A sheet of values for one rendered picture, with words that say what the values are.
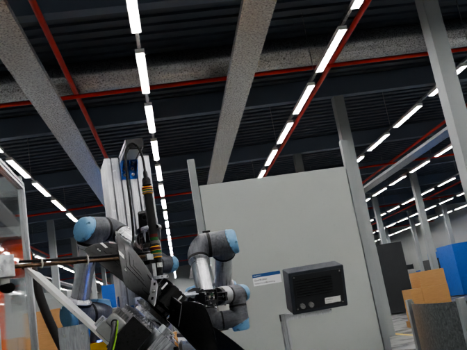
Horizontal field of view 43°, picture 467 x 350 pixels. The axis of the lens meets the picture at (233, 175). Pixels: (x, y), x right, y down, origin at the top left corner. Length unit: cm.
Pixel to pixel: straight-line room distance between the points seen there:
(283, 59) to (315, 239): 721
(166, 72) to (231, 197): 687
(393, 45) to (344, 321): 820
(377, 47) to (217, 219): 802
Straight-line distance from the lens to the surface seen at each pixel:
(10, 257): 201
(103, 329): 191
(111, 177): 330
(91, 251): 229
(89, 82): 1095
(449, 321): 371
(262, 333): 417
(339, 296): 277
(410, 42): 1199
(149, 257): 229
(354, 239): 439
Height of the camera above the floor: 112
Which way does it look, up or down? 13 degrees up
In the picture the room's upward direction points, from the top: 10 degrees counter-clockwise
